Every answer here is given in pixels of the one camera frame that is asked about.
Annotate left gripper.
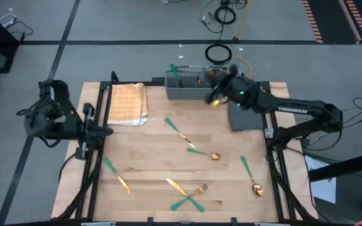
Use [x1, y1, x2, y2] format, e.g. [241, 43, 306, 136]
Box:
[72, 102, 114, 161]

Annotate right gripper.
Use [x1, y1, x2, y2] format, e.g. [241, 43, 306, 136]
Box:
[204, 63, 241, 105]

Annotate grey mesh cutlery basket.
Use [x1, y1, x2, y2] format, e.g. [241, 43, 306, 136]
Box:
[164, 65, 229, 101]

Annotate gold knife green handle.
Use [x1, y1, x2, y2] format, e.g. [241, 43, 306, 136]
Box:
[103, 157, 132, 196]
[164, 117, 197, 149]
[165, 178, 206, 213]
[169, 63, 184, 89]

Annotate gold fork green handle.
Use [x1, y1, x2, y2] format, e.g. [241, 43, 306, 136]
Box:
[170, 183, 209, 212]

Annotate orange checked cloth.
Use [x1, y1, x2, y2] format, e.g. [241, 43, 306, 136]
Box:
[107, 82, 150, 127]

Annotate grey folded cloth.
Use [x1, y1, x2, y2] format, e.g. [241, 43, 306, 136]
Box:
[228, 100, 266, 132]

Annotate black mat orange striped edges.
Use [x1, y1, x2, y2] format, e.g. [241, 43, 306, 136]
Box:
[300, 0, 362, 45]

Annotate white power strip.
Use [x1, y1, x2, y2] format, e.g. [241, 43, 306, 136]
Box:
[0, 12, 18, 28]

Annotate black desk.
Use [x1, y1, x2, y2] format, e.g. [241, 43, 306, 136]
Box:
[307, 149, 362, 183]

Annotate white paper sheet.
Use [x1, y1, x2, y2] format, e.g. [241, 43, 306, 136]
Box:
[304, 155, 338, 205]

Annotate yellow cable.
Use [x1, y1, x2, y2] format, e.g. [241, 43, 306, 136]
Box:
[230, 0, 253, 79]

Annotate black coiled cable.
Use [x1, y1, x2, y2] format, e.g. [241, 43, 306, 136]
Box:
[214, 5, 237, 25]
[204, 43, 233, 66]

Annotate black aluminium table frame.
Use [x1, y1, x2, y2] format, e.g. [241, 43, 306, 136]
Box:
[51, 70, 319, 226]

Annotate thin black cable white plug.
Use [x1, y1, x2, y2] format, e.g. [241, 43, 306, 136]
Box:
[199, 0, 224, 35]

